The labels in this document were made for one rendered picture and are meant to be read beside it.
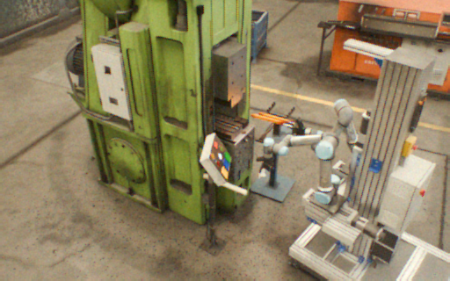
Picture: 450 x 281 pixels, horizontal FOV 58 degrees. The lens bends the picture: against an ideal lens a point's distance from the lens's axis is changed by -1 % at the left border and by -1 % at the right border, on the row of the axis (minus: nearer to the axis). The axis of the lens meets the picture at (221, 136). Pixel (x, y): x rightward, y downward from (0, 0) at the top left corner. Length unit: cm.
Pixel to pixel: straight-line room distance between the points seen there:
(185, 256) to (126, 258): 55
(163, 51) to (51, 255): 221
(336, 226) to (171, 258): 157
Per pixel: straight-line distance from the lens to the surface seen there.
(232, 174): 394
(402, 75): 280
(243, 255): 400
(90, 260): 415
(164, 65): 346
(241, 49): 346
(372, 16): 652
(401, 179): 311
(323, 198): 314
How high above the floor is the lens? 312
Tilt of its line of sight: 35 degrees down
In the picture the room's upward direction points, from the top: 1 degrees counter-clockwise
